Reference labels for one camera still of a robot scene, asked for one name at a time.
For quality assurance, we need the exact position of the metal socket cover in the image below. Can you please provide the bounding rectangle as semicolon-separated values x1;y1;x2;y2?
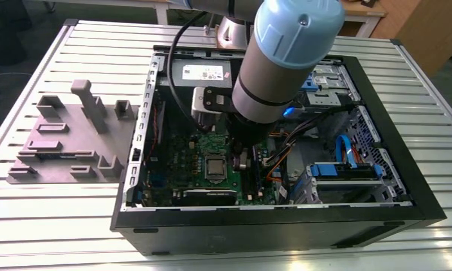
201;153;228;182

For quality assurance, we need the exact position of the silver CPU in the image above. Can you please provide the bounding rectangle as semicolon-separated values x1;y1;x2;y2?
205;159;225;175

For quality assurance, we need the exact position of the green motherboard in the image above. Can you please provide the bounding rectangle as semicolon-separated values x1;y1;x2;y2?
143;132;280;207

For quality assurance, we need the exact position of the silver drive cage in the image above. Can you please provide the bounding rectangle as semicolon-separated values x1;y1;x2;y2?
304;162;414;204
286;58;363;122

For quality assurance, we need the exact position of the blue disk carrier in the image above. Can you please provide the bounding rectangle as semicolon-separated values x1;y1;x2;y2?
300;70;322;93

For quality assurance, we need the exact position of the black case fan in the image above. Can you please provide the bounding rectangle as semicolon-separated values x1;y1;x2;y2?
149;90;171;153

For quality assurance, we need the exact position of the silver power supply unit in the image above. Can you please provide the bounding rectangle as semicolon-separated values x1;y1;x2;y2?
157;58;245;132

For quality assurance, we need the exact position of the hard disk in blue carrier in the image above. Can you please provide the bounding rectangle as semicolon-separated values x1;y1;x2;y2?
310;162;384;181

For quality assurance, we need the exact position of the black graphics card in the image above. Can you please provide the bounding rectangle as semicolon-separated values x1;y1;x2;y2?
172;187;239;207

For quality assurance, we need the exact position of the black PC case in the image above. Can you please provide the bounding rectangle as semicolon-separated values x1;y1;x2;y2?
109;44;448;256

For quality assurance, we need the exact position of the RAM stick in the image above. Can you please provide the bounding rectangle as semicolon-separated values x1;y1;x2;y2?
36;152;79;160

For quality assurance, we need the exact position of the grey parts rack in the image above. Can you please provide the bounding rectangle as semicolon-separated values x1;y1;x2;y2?
5;80;143;186

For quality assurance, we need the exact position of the wooden cabinet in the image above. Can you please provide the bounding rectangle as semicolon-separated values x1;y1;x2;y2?
368;0;452;78

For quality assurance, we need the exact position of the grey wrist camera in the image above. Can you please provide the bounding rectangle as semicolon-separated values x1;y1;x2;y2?
282;106;306;119

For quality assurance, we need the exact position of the thick black cable bundle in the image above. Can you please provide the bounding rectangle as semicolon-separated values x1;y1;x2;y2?
266;104;362;167

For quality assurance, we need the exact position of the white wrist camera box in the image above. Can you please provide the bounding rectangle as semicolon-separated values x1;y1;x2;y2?
191;86;235;130

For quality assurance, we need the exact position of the blue data wire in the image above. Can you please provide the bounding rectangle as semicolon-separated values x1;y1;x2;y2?
335;134;360;169

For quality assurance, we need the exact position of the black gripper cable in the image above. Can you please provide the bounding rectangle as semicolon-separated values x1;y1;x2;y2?
168;11;212;134

